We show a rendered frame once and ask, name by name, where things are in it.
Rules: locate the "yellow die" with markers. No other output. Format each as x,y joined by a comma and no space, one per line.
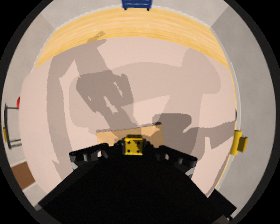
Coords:
133,144

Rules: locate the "tan square mat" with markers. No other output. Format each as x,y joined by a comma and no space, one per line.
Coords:
153,134

